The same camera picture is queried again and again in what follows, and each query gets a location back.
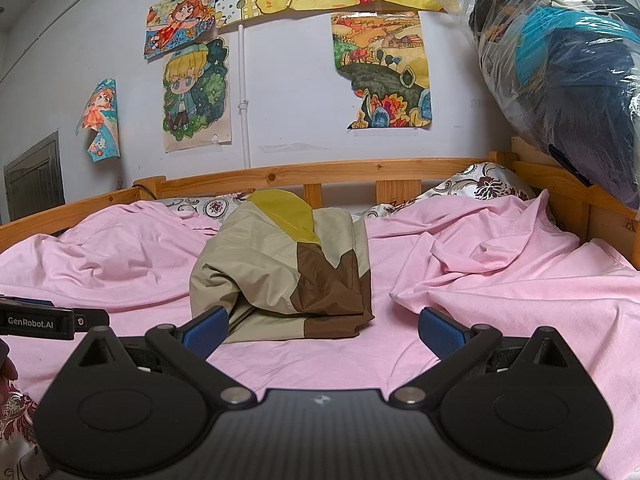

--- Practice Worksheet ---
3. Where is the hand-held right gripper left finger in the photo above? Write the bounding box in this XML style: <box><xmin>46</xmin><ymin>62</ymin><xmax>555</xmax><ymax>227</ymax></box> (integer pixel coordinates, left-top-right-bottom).
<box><xmin>65</xmin><ymin>305</ymin><xmax>258</xmax><ymax>408</ymax></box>

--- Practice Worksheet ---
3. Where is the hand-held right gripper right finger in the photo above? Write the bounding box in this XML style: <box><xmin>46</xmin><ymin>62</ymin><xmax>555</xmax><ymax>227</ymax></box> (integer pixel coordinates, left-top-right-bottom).
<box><xmin>388</xmin><ymin>306</ymin><xmax>582</xmax><ymax>408</ymax></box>

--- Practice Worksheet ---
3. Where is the beige brown olive hooded jacket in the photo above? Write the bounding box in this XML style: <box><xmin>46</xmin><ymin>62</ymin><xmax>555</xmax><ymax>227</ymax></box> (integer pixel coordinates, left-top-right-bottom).
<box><xmin>188</xmin><ymin>188</ymin><xmax>375</xmax><ymax>345</ymax></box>

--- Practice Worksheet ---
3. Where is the clear plastic bag of clothes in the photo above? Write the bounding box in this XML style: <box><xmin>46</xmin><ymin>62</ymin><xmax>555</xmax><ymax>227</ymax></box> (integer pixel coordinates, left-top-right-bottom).
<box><xmin>451</xmin><ymin>0</ymin><xmax>640</xmax><ymax>222</ymax></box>

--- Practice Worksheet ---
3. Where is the person's left hand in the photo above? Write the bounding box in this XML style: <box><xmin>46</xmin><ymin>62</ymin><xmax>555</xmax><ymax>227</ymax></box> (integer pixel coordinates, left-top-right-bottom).
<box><xmin>0</xmin><ymin>338</ymin><xmax>20</xmax><ymax>399</ymax></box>

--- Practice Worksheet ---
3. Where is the pink bed sheet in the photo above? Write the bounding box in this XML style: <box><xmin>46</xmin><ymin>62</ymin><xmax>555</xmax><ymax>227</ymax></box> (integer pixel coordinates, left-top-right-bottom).
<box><xmin>0</xmin><ymin>194</ymin><xmax>640</xmax><ymax>480</ymax></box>

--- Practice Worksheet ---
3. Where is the floral patterned quilt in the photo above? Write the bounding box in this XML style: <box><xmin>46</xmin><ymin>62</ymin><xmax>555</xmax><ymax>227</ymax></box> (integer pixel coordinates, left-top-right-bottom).
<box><xmin>0</xmin><ymin>161</ymin><xmax>537</xmax><ymax>480</ymax></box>

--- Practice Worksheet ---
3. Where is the wooden bed headboard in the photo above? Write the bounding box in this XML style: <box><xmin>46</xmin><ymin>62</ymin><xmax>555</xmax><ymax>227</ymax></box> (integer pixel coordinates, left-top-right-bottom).
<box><xmin>0</xmin><ymin>136</ymin><xmax>640</xmax><ymax>283</ymax></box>

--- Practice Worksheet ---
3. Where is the curled anime girl poster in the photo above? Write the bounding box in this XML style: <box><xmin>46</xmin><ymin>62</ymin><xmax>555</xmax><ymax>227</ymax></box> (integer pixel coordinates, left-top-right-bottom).
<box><xmin>75</xmin><ymin>78</ymin><xmax>122</xmax><ymax>164</ymax></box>

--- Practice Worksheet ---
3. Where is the blond cartoon character poster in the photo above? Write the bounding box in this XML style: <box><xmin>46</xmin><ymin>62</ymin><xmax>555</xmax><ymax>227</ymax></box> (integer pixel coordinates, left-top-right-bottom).
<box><xmin>160</xmin><ymin>35</ymin><xmax>234</xmax><ymax>154</ymax></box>

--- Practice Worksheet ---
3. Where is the colourful landscape drawing poster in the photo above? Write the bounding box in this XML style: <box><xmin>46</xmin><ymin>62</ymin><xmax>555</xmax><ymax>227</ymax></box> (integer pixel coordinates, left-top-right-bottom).
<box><xmin>329</xmin><ymin>10</ymin><xmax>434</xmax><ymax>132</ymax></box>

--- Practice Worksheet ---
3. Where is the orange-haired girl drawing poster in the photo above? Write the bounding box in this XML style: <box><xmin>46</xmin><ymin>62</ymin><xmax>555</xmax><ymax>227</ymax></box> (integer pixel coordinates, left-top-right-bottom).
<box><xmin>143</xmin><ymin>0</ymin><xmax>219</xmax><ymax>61</ymax></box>

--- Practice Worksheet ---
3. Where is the grey wall hatch door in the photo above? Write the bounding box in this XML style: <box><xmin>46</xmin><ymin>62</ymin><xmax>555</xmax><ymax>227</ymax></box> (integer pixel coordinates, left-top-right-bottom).
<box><xmin>3</xmin><ymin>130</ymin><xmax>66</xmax><ymax>224</ymax></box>

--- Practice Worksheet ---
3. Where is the white wall pipe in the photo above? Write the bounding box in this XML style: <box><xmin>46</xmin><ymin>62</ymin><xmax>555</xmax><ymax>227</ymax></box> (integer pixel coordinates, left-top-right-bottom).
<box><xmin>237</xmin><ymin>24</ymin><xmax>251</xmax><ymax>169</ymax></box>

